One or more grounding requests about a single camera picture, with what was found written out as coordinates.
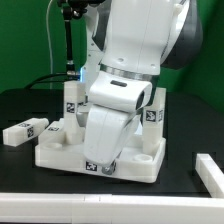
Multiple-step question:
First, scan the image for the white fence bar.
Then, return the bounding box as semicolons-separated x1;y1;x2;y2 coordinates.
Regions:
195;154;224;199
0;193;224;224

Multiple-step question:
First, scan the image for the white desk top tray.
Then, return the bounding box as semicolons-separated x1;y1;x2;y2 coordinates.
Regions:
34;118;167;184

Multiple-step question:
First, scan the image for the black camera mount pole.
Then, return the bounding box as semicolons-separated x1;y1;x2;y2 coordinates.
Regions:
57;0;88;81

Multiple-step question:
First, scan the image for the white front fence bar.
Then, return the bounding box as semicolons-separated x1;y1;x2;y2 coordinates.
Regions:
0;193;224;224

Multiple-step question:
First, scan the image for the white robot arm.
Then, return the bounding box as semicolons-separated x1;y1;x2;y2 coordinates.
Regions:
84;0;202;178

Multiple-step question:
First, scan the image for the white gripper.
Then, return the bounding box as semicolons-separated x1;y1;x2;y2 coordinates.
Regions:
84;71;152;175

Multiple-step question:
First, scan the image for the white right fence bar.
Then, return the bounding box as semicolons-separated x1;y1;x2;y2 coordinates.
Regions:
195;154;224;199

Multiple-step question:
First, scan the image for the white cable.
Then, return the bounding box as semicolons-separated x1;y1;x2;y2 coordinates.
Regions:
45;0;55;90

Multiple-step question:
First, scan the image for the black cable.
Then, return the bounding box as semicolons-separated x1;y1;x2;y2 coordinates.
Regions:
23;73;81;90

